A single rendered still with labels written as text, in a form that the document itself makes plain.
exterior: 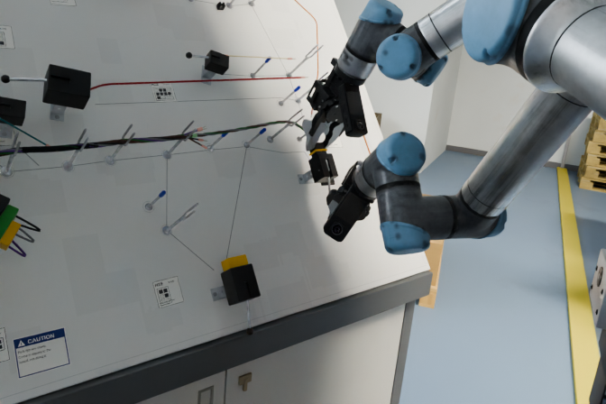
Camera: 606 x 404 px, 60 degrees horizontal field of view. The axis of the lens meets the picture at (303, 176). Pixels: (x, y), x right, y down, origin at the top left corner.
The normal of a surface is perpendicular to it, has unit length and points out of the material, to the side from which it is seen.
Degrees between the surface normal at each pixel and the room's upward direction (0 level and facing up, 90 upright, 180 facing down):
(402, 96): 90
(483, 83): 90
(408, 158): 55
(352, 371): 90
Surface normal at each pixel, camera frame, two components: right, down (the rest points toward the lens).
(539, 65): -0.46, 0.74
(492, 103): -0.41, 0.20
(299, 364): 0.62, 0.26
